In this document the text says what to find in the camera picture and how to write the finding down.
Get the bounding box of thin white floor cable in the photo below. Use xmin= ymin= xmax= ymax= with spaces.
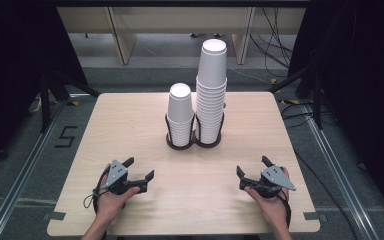
xmin=228 ymin=66 xmax=272 ymax=84

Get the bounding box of short stack of white cups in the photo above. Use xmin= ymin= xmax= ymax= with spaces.
xmin=165 ymin=82 xmax=195 ymax=148

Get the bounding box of aluminium floor rail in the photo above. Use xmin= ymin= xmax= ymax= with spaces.
xmin=0 ymin=99 xmax=72 ymax=240
xmin=299 ymin=102 xmax=381 ymax=240

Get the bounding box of black floor cable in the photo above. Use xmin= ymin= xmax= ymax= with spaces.
xmin=291 ymin=148 xmax=359 ymax=240

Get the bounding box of black curtain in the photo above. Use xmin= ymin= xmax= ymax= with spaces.
xmin=289 ymin=0 xmax=384 ymax=219
xmin=0 ymin=0 xmax=88 ymax=176

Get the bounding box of black wire double cup holder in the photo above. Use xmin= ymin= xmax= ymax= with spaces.
xmin=164 ymin=103 xmax=226 ymax=151

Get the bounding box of black metal stand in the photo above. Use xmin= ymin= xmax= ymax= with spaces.
xmin=39 ymin=69 xmax=101 ymax=134
xmin=268 ymin=49 xmax=325 ymax=131

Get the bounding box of black cord on right gripper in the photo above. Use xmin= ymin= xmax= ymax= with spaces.
xmin=278 ymin=188 xmax=293 ymax=228

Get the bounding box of bundle of black cables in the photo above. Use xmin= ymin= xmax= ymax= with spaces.
xmin=249 ymin=7 xmax=298 ymax=69

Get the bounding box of dark cord on left gripper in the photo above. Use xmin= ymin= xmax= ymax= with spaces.
xmin=83 ymin=167 xmax=112 ymax=215

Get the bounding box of black tape strip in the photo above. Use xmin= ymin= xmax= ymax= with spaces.
xmin=43 ymin=211 xmax=67 ymax=222
xmin=303 ymin=212 xmax=328 ymax=223

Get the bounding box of beige wooden bench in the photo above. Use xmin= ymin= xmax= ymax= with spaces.
xmin=56 ymin=6 xmax=308 ymax=66

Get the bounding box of tall stack of white cups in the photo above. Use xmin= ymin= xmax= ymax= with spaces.
xmin=194 ymin=38 xmax=228 ymax=145

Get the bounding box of person's left hand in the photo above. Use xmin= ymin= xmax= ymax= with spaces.
xmin=96 ymin=163 xmax=141 ymax=221

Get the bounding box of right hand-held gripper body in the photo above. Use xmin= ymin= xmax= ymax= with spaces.
xmin=259 ymin=165 xmax=297 ymax=199

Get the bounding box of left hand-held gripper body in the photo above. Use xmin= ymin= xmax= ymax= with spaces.
xmin=105 ymin=159 xmax=138 ymax=196

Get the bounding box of person's right hand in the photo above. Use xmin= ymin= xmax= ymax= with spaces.
xmin=245 ymin=167 xmax=296 ymax=228

